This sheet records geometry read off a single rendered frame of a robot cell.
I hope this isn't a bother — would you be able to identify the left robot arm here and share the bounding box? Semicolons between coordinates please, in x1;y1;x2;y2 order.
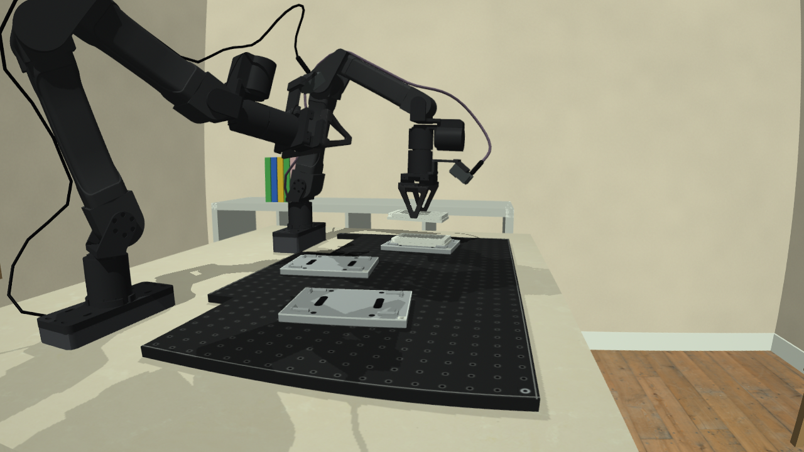
273;48;465;238

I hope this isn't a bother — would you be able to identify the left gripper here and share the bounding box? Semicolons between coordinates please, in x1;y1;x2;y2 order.
398;149;470;218

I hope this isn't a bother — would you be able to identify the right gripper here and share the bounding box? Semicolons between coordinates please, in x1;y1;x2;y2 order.
258;72;352;159

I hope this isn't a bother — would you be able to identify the white rectangular plate holder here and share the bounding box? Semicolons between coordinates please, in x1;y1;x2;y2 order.
278;288;412;328

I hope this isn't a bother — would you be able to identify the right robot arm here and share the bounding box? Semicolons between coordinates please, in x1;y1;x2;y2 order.
10;0;276;335

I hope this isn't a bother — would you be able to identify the white well plate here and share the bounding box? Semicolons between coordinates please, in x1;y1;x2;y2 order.
390;233;452;247
387;210;448;223

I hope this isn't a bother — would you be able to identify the black perforated breadboard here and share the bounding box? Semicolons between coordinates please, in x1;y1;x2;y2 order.
141;233;540;412

